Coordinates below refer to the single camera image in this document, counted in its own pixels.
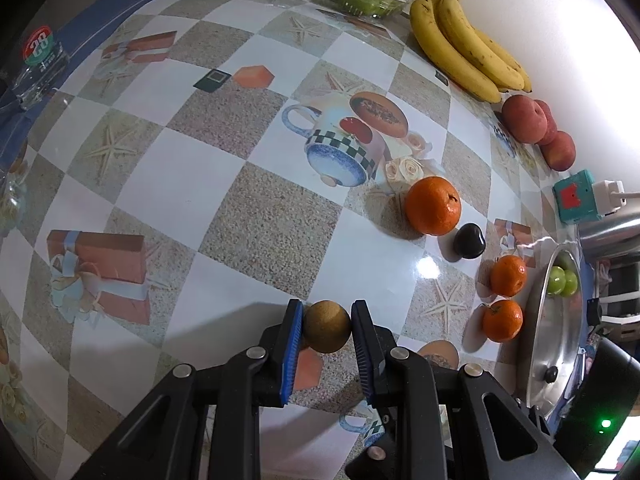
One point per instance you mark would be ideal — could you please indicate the green mango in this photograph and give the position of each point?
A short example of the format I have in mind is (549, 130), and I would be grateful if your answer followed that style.
(572, 282)
(556, 280)

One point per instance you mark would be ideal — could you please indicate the brown round fruit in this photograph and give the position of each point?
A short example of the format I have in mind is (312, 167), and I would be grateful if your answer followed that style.
(327, 327)

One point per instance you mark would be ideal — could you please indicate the white shelf rack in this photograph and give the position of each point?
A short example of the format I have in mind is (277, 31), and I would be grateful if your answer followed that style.
(620, 302)

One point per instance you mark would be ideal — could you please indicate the red apple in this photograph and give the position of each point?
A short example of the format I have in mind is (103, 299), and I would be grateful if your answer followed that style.
(560, 151)
(522, 120)
(552, 125)

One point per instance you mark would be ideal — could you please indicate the heart-shaped dark plum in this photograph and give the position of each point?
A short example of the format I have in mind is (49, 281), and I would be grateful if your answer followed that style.
(469, 241)

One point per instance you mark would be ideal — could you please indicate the round dark plum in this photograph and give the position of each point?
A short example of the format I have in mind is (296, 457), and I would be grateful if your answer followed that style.
(551, 374)

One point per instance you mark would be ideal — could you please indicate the stainless steel basin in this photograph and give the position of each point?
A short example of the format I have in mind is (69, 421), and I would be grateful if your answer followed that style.
(545, 330)

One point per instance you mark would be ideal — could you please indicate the yellow banana bunch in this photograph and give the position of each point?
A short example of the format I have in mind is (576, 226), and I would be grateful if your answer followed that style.
(450, 45)

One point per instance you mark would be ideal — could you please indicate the stainless steel kettle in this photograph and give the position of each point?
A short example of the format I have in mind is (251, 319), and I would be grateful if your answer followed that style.
(610, 237)

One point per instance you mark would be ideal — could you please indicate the clear plastic fruit container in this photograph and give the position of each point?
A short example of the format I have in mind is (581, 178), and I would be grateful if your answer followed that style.
(10, 195)

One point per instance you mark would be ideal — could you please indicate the orange mandarin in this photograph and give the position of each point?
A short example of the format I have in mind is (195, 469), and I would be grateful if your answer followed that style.
(502, 320)
(507, 275)
(432, 205)

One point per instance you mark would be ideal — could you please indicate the teal plastic box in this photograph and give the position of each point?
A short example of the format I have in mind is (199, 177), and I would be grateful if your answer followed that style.
(575, 197)

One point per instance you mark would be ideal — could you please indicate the glass cup with red-green label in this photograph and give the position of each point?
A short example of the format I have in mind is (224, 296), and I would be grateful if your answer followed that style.
(40, 55)

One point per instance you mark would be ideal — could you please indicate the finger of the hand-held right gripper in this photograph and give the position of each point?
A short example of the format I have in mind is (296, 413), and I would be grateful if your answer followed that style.
(542, 420)

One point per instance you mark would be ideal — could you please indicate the black power adapter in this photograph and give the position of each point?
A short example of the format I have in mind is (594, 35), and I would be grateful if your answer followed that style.
(593, 311)

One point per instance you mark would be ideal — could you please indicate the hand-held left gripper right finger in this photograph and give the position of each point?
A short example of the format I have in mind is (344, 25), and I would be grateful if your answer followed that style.
(362, 360)

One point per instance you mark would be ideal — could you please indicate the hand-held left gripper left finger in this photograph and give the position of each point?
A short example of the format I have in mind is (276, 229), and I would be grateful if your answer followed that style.
(292, 355)

